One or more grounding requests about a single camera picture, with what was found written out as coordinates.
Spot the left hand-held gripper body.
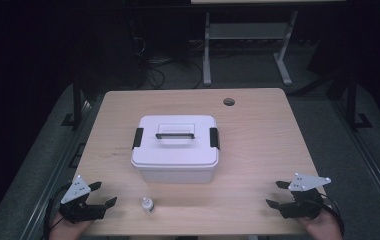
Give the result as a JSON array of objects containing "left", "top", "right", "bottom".
[{"left": 58, "top": 174, "right": 108, "bottom": 224}]

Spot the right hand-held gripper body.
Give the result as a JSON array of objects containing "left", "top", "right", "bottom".
[{"left": 279, "top": 172, "right": 332, "bottom": 220}]

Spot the small white bottle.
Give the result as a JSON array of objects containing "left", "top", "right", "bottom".
[{"left": 140, "top": 196, "right": 155, "bottom": 215}]

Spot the white plastic storage box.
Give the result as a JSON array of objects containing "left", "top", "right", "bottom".
[{"left": 139, "top": 162, "right": 213, "bottom": 185}]

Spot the white box lid black handle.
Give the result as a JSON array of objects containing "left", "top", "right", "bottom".
[{"left": 130, "top": 114, "right": 221, "bottom": 170}]

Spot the person's left hand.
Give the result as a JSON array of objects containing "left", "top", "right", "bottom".
[{"left": 48, "top": 213, "right": 94, "bottom": 240}]

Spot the person's right hand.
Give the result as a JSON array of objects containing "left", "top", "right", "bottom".
[{"left": 298, "top": 208, "right": 344, "bottom": 240}]

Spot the left hand-held gripper cable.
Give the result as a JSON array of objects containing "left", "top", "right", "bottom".
[{"left": 42, "top": 182, "right": 74, "bottom": 240}]

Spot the hand-held gripper cable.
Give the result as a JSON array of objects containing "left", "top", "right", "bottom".
[
  {"left": 320, "top": 192, "right": 346, "bottom": 236},
  {"left": 42, "top": 182, "right": 74, "bottom": 240}
]

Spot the right hand-held gripper cable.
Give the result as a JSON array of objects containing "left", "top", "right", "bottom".
[{"left": 320, "top": 192, "right": 346, "bottom": 236}]

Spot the aluminium floor rail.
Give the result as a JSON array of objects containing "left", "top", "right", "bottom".
[
  {"left": 332, "top": 98, "right": 380, "bottom": 232},
  {"left": 19, "top": 99, "right": 94, "bottom": 240}
]

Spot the black upright post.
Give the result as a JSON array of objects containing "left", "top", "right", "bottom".
[
  {"left": 345, "top": 70, "right": 374, "bottom": 130},
  {"left": 60, "top": 77, "right": 84, "bottom": 130}
]

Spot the bundle of floor cables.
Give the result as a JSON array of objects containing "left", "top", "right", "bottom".
[{"left": 133, "top": 35, "right": 205, "bottom": 90}]

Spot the grey metal-frame desk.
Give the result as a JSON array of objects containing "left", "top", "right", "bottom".
[{"left": 190, "top": 0, "right": 346, "bottom": 87}]

